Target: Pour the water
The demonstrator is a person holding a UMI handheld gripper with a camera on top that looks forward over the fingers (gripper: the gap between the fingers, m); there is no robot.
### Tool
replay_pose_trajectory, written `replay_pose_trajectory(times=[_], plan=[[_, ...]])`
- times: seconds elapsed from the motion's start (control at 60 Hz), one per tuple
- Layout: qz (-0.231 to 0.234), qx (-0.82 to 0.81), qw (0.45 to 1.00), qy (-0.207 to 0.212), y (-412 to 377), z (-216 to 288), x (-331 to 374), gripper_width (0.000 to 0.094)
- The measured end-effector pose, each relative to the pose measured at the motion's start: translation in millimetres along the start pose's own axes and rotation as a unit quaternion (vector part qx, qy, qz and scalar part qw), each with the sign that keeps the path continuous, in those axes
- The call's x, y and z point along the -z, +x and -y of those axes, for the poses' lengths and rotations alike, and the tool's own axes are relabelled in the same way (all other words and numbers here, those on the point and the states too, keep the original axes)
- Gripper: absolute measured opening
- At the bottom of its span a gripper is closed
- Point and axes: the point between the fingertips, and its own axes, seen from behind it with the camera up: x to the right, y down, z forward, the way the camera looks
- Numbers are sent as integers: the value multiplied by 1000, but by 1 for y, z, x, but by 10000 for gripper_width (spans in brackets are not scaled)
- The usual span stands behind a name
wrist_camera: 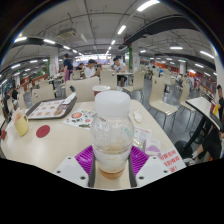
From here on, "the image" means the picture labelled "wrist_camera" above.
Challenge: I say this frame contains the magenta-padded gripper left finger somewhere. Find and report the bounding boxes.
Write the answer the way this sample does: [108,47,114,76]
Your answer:
[53,144,97,188]

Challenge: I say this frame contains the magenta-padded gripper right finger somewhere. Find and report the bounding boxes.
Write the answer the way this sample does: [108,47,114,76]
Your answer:
[128,145,172,188]

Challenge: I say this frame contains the clear plastic drink bottle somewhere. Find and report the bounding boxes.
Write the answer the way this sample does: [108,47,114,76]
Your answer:
[89,90,136,180]

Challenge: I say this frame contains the white sticker with red print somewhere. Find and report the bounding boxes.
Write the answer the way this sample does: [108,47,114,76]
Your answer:
[158,148,187,174]

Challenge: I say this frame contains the flat round red coaster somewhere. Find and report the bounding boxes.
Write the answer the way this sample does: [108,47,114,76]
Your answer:
[35,124,51,139]

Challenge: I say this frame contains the colourful printed leaflet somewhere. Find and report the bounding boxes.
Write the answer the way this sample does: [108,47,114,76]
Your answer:
[62,108,98,130]

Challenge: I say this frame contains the small white sachet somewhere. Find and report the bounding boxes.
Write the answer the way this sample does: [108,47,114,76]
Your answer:
[132,110,144,124]

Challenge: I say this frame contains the dark brown food tray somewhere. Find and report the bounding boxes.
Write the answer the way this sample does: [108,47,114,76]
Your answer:
[25,96,78,120]

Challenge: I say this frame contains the person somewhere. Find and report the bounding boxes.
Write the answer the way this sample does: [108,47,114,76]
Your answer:
[11,87,20,101]
[111,57,128,88]
[2,87,13,116]
[62,53,74,83]
[83,58,103,79]
[215,84,224,121]
[174,116,224,164]

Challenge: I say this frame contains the yellow mug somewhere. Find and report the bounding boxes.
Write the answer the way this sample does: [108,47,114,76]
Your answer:
[12,108,30,137]

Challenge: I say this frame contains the white paper napkin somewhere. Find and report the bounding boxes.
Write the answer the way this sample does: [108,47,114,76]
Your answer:
[61,92,78,105]

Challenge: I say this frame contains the beige chair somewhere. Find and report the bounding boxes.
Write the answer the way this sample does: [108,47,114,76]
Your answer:
[31,84,56,106]
[148,74,179,118]
[64,76,101,103]

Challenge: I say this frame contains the beige dining table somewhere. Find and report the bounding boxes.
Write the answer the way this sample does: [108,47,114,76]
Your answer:
[185,96,224,151]

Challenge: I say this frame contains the group of beige chairs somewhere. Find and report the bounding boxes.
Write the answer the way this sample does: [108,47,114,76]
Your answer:
[16,64,208,111]

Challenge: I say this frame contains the ceiling air conditioner unit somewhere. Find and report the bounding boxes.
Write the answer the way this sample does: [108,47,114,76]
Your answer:
[57,27,78,39]

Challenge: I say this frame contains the group of ceiling lights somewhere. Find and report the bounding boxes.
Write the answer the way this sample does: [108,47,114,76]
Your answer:
[1,0,218,84]

